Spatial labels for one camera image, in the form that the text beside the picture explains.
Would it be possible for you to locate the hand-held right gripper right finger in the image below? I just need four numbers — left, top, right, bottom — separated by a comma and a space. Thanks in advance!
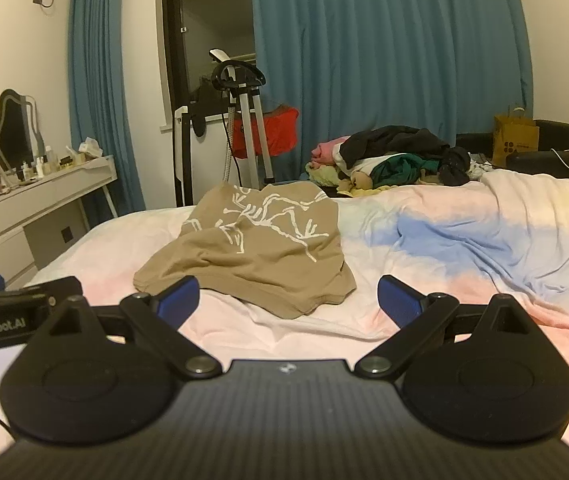
353, 275, 532, 380

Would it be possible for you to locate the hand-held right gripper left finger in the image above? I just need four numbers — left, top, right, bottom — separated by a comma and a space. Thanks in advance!
48, 275, 224, 380

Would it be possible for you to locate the beige printed t-shirt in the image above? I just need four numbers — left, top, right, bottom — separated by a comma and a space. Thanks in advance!
133, 182, 357, 320

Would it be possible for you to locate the white vanity desk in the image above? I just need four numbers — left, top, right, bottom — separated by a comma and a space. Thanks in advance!
0, 154, 119, 286

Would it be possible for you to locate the pastel tie-dye blanket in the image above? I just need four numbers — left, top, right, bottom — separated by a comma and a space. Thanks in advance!
0, 157, 569, 471

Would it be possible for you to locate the row of cosmetic bottles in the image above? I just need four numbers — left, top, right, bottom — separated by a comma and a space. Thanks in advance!
12, 145, 72, 183

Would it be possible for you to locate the green garment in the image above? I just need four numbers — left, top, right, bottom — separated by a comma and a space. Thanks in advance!
369, 154, 427, 186

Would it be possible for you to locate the tissue box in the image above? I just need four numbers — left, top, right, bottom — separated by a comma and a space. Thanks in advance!
67, 137, 102, 163

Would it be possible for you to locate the black upright panel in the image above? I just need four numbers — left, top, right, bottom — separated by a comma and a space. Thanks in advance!
173, 102, 205, 208

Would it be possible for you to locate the pale yellow towel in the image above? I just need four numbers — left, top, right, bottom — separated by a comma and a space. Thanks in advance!
305, 161, 345, 186

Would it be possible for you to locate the wavy framed mirror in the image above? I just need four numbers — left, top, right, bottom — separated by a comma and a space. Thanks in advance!
0, 89, 48, 173

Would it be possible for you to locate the black garment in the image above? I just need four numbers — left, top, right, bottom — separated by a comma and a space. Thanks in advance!
341, 125, 472, 186

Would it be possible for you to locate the pink garment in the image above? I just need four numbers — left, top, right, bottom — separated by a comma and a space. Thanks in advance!
311, 136, 352, 166

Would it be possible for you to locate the red bag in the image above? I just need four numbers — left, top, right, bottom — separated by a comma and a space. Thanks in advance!
228, 105, 299, 157

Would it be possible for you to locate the yellow paper bag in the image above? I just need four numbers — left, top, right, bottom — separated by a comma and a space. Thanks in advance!
493, 105, 540, 167

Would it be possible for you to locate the narrow blue curtain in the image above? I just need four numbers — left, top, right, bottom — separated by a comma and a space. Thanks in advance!
67, 0, 146, 218

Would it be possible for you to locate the black sofa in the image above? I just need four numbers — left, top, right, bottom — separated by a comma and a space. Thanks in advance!
457, 119, 569, 180

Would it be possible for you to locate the wide blue curtain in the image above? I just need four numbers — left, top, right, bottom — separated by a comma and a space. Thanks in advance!
248, 0, 535, 183

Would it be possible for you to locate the dark window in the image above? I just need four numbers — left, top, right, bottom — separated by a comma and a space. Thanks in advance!
162, 0, 258, 208

